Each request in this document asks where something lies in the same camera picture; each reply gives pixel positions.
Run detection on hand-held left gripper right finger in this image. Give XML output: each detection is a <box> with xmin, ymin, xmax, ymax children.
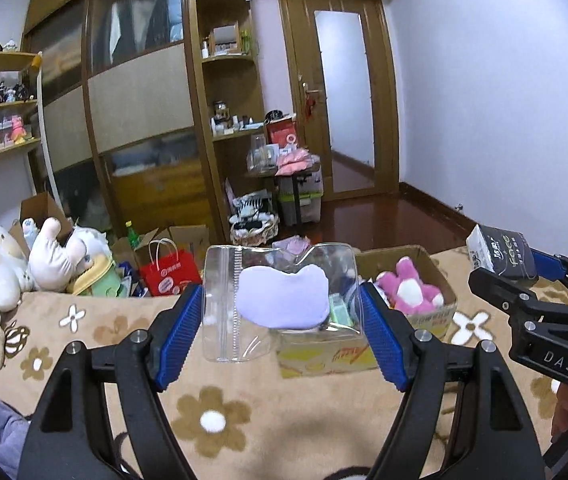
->
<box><xmin>359</xmin><ymin>282</ymin><xmax>547</xmax><ymax>480</ymax></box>

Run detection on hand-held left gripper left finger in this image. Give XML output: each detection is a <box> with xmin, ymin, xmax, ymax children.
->
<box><xmin>16</xmin><ymin>282</ymin><xmax>205</xmax><ymax>480</ymax></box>

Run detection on black tissue pack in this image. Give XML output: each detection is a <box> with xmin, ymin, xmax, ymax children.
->
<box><xmin>465</xmin><ymin>224</ymin><xmax>541</xmax><ymax>282</ymax></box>

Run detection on green tissue pack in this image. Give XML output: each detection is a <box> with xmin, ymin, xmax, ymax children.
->
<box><xmin>328</xmin><ymin>292</ymin><xmax>356</xmax><ymax>329</ymax></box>

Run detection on pink and white plush toy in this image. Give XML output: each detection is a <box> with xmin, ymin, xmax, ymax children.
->
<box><xmin>375</xmin><ymin>256</ymin><xmax>446</xmax><ymax>316</ymax></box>

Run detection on lavender cloud pad clear package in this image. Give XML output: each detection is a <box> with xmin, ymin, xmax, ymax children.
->
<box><xmin>203</xmin><ymin>242</ymin><xmax>365</xmax><ymax>363</ymax></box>

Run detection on red paper bag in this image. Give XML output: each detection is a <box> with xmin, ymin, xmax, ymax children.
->
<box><xmin>139</xmin><ymin>239</ymin><xmax>202</xmax><ymax>297</ymax></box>

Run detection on large flat-flapped cardboard box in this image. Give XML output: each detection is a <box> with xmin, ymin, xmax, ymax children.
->
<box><xmin>111</xmin><ymin>224</ymin><xmax>210</xmax><ymax>273</ymax></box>

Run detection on white-haired doll yellow-green outfit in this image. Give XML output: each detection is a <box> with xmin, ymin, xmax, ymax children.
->
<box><xmin>66</xmin><ymin>227</ymin><xmax>121</xmax><ymax>296</ymax></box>

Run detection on wicker basket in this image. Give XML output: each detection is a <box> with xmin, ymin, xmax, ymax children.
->
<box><xmin>229</xmin><ymin>212</ymin><xmax>280</xmax><ymax>246</ymax></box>

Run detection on pink and white rabbit plush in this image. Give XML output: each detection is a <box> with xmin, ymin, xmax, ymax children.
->
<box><xmin>21</xmin><ymin>217</ymin><xmax>87</xmax><ymax>291</ymax></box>

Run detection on black and white striped cloth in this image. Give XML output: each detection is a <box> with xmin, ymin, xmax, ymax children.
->
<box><xmin>234</xmin><ymin>195</ymin><xmax>272</xmax><ymax>217</ymax></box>

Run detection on clear plastic storage bin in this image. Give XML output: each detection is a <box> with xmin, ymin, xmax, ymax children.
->
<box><xmin>278</xmin><ymin>170</ymin><xmax>324</xmax><ymax>226</ymax></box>

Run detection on small black-legged side table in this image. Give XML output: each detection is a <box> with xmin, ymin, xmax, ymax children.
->
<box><xmin>246</xmin><ymin>162</ymin><xmax>323</xmax><ymax>226</ymax></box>

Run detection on small brown cardboard box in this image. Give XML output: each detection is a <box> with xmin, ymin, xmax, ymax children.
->
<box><xmin>9</xmin><ymin>191</ymin><xmax>75</xmax><ymax>246</ymax></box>

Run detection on pink cushions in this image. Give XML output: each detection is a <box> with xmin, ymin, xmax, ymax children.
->
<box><xmin>275</xmin><ymin>149</ymin><xmax>321</xmax><ymax>177</ymax></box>

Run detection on clear plastic containers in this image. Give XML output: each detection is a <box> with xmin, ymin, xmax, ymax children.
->
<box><xmin>247</xmin><ymin>135</ymin><xmax>280</xmax><ymax>171</ymax></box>

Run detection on red gift box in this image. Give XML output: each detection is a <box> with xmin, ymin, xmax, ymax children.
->
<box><xmin>266</xmin><ymin>120</ymin><xmax>298</xmax><ymax>149</ymax></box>

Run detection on wooden wardrobe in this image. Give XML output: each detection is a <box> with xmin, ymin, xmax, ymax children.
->
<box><xmin>23</xmin><ymin>0</ymin><xmax>271</xmax><ymax>246</ymax></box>

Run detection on wooden door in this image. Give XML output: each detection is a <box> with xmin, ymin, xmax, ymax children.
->
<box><xmin>276</xmin><ymin>0</ymin><xmax>401</xmax><ymax>201</ymax></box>

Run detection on white-framed wooden shelf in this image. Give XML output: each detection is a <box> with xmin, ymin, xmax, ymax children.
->
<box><xmin>0</xmin><ymin>50</ymin><xmax>46</xmax><ymax>211</ymax></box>

